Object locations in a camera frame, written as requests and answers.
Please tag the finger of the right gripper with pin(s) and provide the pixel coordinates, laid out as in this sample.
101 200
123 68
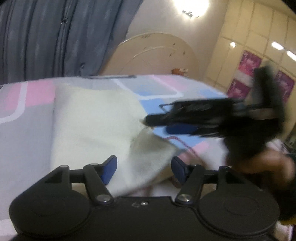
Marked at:
154 120
183 129

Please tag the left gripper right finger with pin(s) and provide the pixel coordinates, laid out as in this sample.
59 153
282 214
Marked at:
191 178

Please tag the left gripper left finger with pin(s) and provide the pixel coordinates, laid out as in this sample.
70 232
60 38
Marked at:
97 176

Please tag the cream knit sweater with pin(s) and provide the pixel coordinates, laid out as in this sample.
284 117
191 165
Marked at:
92 125

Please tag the cream arched headboard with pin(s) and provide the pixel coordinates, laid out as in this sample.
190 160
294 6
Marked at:
152 53

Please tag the person right hand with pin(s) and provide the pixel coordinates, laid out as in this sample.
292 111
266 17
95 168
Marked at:
281 167

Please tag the wall lamp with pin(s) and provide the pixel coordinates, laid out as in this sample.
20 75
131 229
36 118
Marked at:
190 14

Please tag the cream wardrobe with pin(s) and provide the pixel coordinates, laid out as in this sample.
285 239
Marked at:
253 34

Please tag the patterned pink blue bedsheet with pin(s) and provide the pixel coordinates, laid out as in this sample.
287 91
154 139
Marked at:
41 203

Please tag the blue grey curtain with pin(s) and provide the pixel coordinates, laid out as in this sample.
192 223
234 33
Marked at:
46 39

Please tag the orange plush toy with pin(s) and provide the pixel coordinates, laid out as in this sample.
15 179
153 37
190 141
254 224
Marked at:
180 71

